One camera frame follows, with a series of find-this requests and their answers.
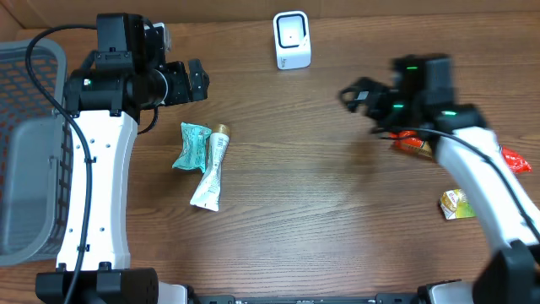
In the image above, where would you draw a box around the teal wet wipes packet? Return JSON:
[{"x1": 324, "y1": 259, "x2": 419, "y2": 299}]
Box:
[{"x1": 172, "y1": 122, "x2": 212, "y2": 173}]

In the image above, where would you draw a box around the orange spaghetti pasta packet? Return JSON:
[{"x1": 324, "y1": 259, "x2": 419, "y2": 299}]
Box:
[{"x1": 390, "y1": 131, "x2": 532, "y2": 173}]

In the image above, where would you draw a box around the grey plastic shopping basket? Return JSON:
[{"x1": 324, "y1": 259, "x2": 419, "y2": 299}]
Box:
[{"x1": 1, "y1": 41, "x2": 73, "y2": 267}]

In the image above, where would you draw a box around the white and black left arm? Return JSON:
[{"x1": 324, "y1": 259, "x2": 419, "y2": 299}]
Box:
[{"x1": 35, "y1": 13, "x2": 209, "y2": 304}]

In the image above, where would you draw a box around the white barcode scanner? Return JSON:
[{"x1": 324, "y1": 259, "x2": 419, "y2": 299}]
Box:
[{"x1": 273, "y1": 10, "x2": 311, "y2": 70}]

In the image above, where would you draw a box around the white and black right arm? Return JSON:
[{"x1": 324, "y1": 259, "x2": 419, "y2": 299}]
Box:
[{"x1": 337, "y1": 53, "x2": 539, "y2": 303}]

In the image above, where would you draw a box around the white tube with gold cap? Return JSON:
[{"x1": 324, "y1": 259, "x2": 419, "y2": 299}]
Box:
[{"x1": 190, "y1": 124, "x2": 230, "y2": 212}]

